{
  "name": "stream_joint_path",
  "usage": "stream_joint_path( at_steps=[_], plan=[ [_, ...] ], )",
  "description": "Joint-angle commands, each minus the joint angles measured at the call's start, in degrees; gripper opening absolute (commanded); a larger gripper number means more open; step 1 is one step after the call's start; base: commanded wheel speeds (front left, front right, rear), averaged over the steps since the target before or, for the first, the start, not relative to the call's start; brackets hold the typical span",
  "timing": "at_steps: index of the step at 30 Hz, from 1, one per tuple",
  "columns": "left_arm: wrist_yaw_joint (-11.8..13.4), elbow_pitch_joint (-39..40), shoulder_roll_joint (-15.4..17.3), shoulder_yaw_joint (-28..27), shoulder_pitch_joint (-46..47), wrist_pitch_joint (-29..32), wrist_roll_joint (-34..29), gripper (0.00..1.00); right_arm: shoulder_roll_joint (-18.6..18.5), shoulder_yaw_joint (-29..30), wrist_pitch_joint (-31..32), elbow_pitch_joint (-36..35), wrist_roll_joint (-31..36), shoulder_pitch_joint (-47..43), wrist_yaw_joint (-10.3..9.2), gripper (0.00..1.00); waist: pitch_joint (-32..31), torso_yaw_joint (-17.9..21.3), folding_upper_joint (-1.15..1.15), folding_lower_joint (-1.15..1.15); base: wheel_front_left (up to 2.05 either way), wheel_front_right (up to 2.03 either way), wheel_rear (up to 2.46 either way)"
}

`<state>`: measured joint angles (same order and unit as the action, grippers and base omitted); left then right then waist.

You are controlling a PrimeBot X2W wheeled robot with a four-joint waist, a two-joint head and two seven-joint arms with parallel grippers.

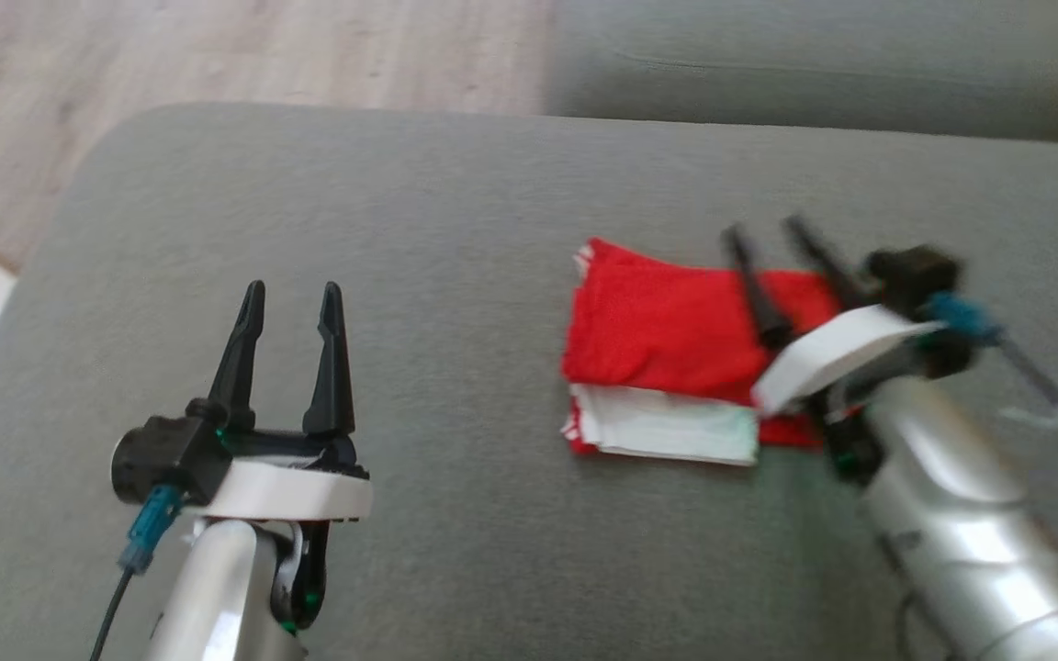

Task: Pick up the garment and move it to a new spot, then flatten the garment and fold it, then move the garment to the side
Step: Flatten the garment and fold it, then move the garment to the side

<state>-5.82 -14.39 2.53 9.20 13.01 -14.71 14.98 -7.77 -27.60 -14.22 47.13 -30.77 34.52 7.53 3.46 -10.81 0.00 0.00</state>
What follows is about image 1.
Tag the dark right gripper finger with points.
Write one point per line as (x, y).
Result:
(754, 285)
(823, 262)

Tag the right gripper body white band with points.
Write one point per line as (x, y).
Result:
(841, 358)

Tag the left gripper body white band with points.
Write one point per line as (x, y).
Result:
(290, 491)

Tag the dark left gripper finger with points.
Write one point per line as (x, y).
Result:
(240, 367)
(332, 367)

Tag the red jersey with black print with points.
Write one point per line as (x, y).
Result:
(667, 340)

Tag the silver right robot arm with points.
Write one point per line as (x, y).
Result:
(970, 532)

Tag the large grey fabric sofa seat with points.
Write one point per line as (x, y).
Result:
(446, 275)

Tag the small grey fabric sofa cushion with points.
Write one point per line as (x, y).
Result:
(814, 64)

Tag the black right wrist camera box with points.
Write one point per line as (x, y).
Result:
(915, 275)

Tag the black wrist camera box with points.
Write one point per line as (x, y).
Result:
(171, 454)
(915, 275)

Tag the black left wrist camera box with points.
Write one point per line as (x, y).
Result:
(171, 454)

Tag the blue right camera connector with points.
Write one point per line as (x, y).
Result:
(965, 315)

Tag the blue camera connector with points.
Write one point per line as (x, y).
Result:
(151, 528)
(965, 315)

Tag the blue left camera connector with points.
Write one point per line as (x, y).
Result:
(151, 528)

